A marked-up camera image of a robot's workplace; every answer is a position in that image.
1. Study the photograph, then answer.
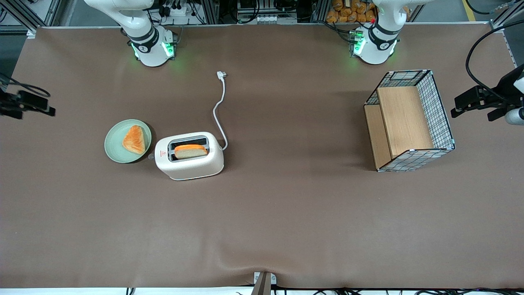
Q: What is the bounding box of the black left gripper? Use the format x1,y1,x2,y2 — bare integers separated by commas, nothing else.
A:
450,80,515,122

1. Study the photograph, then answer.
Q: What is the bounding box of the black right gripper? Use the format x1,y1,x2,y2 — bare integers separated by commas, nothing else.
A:
0,88,56,120

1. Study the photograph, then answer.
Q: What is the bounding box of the white two-slot toaster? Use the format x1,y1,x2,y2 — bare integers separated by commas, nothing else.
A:
148,132,225,181

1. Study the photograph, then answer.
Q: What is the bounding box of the pale green round plate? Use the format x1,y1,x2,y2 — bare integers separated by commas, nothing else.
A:
104,119,152,163

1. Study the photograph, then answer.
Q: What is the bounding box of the triangular orange bread pastry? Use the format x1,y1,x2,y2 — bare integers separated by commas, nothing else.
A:
122,125,146,155

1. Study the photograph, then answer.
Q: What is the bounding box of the bag of orange buns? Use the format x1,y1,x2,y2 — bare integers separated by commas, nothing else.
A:
325,0,377,24

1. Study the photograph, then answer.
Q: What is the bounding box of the toast bread slice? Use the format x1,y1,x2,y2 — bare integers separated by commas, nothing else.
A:
174,144,208,160

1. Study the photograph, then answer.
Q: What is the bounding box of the white power strip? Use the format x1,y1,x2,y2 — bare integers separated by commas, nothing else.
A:
162,3,199,18

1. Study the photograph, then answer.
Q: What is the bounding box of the brown table mat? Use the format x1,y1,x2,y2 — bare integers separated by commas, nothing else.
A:
0,23,524,289

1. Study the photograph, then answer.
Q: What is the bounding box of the long white socket strip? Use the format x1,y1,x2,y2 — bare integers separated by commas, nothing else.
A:
254,14,298,24

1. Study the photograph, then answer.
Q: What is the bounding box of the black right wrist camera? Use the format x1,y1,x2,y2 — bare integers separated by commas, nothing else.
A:
18,91,48,110

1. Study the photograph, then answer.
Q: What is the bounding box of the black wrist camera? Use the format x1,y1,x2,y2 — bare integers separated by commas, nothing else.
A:
454,85,492,110
18,91,48,110

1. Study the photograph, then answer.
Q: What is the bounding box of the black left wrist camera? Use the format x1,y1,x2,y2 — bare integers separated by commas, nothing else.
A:
454,85,492,110

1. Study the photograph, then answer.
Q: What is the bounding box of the wire basket with wooden shelf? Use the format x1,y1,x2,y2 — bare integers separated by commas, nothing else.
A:
364,70,456,172

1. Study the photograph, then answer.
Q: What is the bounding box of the aluminium frame profile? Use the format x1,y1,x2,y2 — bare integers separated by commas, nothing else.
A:
0,0,63,35
489,0,524,30

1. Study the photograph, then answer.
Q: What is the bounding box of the white toaster power cord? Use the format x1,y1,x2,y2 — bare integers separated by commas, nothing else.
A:
212,71,228,151

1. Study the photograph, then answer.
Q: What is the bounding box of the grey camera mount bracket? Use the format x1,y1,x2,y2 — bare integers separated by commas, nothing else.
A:
253,272,277,295

